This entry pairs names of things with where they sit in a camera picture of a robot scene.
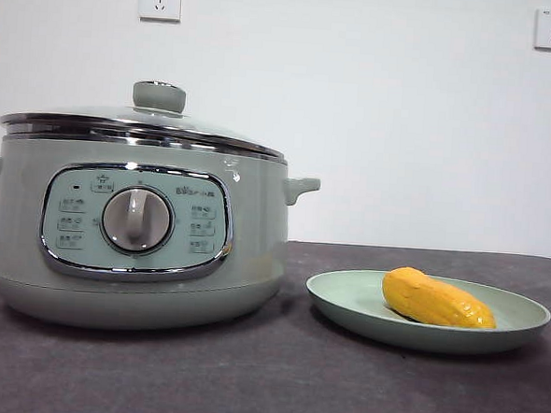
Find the glass lid with green knob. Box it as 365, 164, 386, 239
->
0, 71, 294, 163

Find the yellow corn cob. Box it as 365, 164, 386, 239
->
379, 264, 502, 332

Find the pale green electric steamer pot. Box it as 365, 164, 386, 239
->
0, 121, 325, 344

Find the pale green round plate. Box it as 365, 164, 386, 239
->
302, 265, 551, 361

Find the grey steamer control dial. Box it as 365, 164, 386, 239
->
99, 185, 177, 256

